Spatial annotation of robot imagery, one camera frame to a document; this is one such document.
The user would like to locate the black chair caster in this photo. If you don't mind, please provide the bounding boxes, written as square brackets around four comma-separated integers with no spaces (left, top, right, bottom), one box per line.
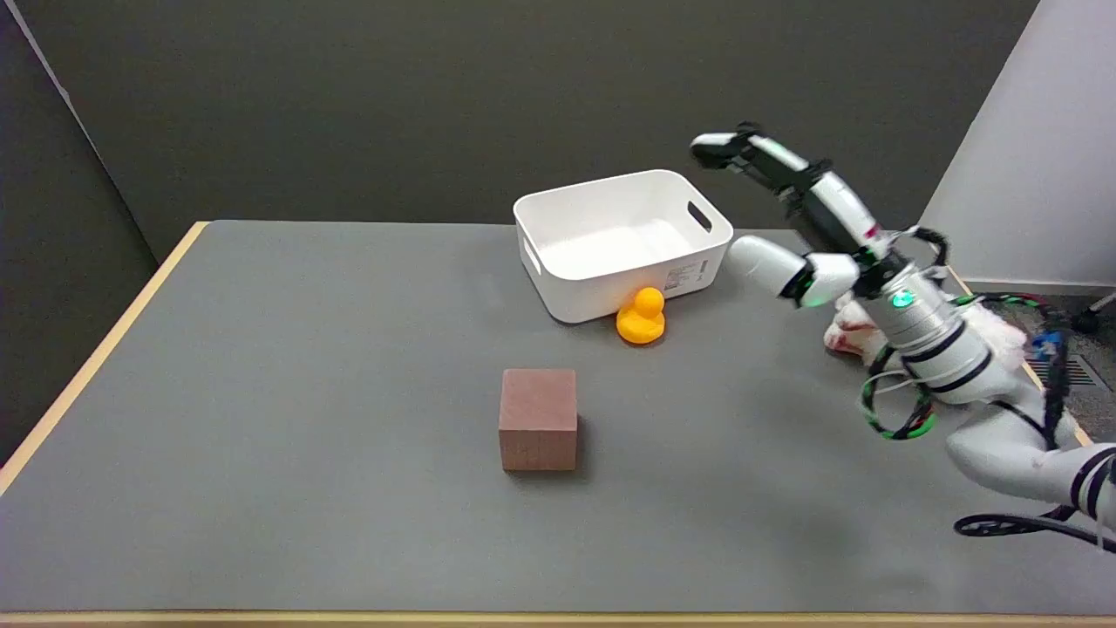
[1071,293,1116,335]

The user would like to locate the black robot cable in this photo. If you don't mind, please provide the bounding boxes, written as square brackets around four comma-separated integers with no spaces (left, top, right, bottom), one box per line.
[954,513,1116,552]

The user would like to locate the white plush toy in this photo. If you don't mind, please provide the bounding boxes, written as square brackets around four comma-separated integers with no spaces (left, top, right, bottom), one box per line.
[824,292,1031,376]

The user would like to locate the yellow rubber duck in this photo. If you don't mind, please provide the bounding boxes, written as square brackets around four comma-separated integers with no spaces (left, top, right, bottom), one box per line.
[616,287,666,345]

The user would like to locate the white plastic storage bin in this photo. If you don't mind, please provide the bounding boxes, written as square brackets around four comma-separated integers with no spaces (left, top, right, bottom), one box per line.
[513,169,735,324]

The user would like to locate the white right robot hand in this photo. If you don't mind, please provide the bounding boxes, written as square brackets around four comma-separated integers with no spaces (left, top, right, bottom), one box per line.
[690,123,900,310]

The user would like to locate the brown wooden cube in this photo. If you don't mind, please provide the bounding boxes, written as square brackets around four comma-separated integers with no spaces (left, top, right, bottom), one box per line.
[499,368,579,473]

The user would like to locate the metal floor vent grille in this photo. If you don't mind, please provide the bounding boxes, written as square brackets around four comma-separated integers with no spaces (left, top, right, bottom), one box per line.
[1051,353,1110,390]

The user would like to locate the green braided cable loop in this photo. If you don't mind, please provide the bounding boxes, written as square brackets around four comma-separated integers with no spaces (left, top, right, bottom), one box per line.
[861,345,937,440]

